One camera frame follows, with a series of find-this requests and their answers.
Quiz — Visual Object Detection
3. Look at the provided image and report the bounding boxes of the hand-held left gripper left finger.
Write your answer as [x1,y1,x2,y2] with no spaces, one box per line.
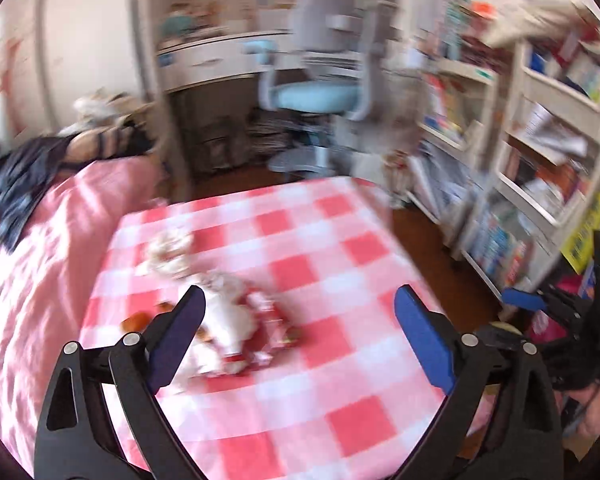
[35,285,207,480]

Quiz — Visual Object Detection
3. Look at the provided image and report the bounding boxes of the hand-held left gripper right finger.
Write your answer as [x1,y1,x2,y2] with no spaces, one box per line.
[394,284,565,480]

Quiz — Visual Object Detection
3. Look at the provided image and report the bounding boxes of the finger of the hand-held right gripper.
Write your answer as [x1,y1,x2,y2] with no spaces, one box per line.
[501,287,598,323]

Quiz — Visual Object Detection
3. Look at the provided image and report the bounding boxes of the orange peel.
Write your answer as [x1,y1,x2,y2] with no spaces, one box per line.
[120,300,176,333]

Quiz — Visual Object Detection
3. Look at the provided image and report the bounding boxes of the white tissue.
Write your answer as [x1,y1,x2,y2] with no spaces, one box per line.
[180,270,261,391]

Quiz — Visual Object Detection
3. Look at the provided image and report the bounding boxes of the white paper wrapper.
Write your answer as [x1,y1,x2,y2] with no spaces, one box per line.
[140,227,193,276]

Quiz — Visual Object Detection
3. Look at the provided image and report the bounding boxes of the red candy wrapper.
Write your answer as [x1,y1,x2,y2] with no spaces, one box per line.
[245,292,301,361]

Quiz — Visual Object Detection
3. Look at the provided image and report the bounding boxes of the magenta bag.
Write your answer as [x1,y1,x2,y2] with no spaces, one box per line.
[527,310,567,345]

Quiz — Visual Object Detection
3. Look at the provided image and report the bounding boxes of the yellow blue book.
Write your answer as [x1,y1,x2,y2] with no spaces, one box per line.
[560,192,600,275]

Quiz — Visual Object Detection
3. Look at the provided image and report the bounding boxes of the row of colourful books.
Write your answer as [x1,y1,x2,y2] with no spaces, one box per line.
[472,35,600,286]
[420,0,481,141]

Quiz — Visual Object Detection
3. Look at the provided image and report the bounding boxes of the pink white checked tablecloth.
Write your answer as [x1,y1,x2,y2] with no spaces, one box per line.
[77,176,481,480]

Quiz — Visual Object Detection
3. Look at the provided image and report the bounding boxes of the pink bed blanket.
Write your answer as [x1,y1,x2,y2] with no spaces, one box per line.
[0,157,163,456]

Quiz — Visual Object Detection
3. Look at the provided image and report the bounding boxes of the white book rack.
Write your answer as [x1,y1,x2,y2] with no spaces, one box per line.
[412,0,503,261]
[452,2,600,306]

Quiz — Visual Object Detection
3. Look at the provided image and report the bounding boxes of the beige navy striped cloth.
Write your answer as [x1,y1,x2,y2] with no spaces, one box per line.
[67,127,146,163]

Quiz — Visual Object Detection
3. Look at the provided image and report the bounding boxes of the shiny black jacket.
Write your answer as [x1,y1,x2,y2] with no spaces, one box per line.
[0,135,76,251]

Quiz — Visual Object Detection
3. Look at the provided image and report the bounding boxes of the beige tote bag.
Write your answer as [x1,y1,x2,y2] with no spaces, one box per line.
[75,90,151,126]

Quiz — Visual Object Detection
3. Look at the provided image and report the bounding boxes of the grey office chair blue seat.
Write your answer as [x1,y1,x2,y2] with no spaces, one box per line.
[242,0,406,176]

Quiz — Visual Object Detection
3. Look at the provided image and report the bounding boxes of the white desk drawer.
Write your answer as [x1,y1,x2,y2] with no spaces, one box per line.
[157,42,261,91]

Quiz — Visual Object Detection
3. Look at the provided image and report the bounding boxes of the white desk with hutch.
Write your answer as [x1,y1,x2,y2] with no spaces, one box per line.
[145,0,311,101]

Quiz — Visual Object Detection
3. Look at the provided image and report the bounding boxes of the white wardrobe with tree decal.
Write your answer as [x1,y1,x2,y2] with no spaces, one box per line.
[0,0,156,136]

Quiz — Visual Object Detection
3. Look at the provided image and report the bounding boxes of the clear storage bag black handles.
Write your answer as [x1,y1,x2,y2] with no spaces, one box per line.
[200,115,251,166]

